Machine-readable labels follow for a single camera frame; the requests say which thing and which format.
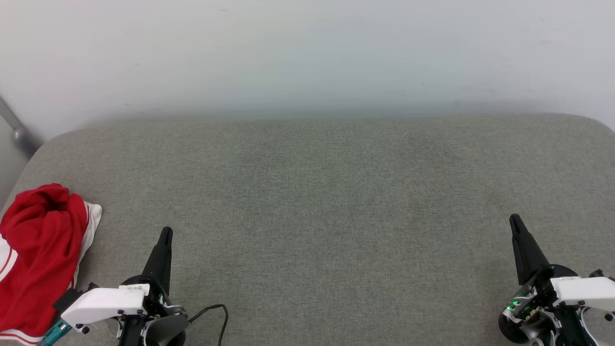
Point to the red and white jersey shirt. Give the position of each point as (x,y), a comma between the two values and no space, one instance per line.
(43,240)

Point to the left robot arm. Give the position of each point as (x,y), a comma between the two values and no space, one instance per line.
(166,331)

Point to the grey metal pole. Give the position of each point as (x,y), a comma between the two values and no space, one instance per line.
(19,132)

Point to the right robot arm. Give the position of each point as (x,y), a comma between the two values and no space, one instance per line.
(569,329)

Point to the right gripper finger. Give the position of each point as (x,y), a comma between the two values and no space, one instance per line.
(526,254)

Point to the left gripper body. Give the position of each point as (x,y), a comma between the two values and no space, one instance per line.
(158,300)

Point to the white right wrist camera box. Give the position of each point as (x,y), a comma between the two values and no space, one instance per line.
(586,290)

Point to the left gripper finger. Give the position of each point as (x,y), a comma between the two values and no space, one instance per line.
(161,264)

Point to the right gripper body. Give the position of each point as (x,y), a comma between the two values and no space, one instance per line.
(533,298)

